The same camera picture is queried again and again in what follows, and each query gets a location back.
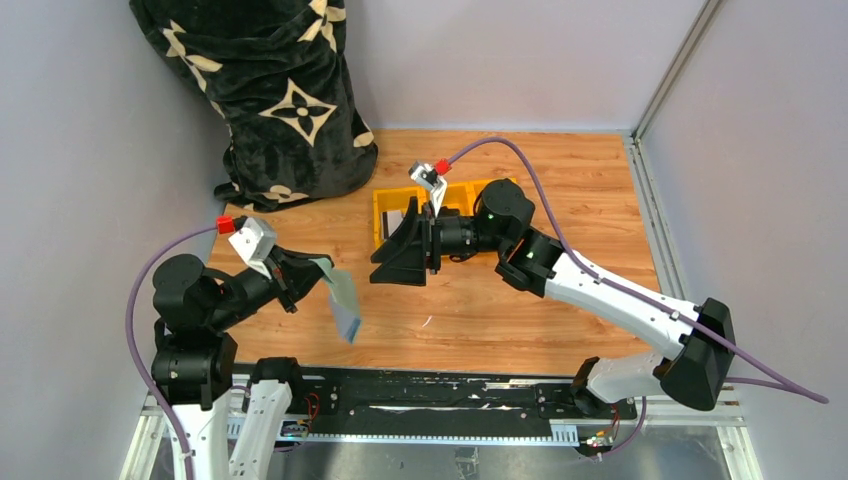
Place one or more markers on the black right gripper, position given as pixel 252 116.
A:
pixel 430 242

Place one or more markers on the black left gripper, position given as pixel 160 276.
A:
pixel 282 282

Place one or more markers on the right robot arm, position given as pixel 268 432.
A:
pixel 690 352

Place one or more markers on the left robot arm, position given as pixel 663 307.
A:
pixel 195 359

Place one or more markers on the white cards in bin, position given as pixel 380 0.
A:
pixel 390 221

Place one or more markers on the yellow bin with white cards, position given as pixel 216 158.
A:
pixel 389 208

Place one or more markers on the yellow bin with black card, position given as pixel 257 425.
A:
pixel 459 196

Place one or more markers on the black floral blanket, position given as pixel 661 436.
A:
pixel 276 73

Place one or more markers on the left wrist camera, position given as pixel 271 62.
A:
pixel 251 238

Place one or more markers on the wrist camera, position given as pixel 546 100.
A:
pixel 251 238
pixel 431 177

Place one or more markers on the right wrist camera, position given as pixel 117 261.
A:
pixel 431 177

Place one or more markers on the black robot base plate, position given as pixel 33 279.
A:
pixel 424 405

